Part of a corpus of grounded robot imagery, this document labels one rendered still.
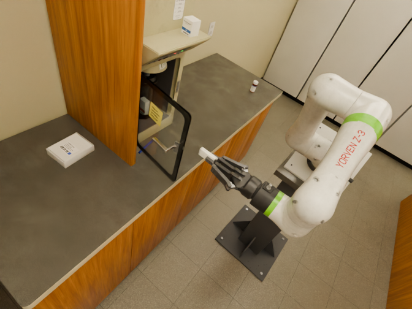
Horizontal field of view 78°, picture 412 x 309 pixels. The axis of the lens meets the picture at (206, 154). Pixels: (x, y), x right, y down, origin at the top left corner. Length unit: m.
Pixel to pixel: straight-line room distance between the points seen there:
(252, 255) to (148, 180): 1.29
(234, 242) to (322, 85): 1.57
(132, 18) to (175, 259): 1.66
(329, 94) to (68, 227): 1.07
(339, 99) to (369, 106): 0.09
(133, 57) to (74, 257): 0.72
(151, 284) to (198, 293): 0.34
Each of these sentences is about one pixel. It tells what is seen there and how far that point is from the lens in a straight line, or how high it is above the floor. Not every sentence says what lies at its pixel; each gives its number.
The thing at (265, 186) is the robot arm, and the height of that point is 1.35.
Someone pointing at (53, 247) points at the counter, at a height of 0.94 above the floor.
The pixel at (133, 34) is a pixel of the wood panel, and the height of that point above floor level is 1.58.
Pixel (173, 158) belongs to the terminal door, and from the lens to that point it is 1.07.
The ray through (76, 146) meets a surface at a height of 0.98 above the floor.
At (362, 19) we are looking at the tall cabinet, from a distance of 3.81.
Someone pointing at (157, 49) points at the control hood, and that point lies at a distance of 0.97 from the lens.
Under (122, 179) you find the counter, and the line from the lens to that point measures 1.23.
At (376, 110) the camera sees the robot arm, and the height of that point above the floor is 1.59.
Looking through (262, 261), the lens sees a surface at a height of 0.01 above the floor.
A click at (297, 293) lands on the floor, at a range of 2.34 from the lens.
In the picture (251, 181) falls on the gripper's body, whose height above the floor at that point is 1.34.
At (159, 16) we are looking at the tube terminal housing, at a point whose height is 1.57.
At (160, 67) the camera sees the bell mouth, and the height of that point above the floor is 1.34.
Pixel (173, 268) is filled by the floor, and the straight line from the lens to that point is 2.05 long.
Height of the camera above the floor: 1.93
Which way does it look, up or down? 45 degrees down
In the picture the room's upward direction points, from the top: 20 degrees clockwise
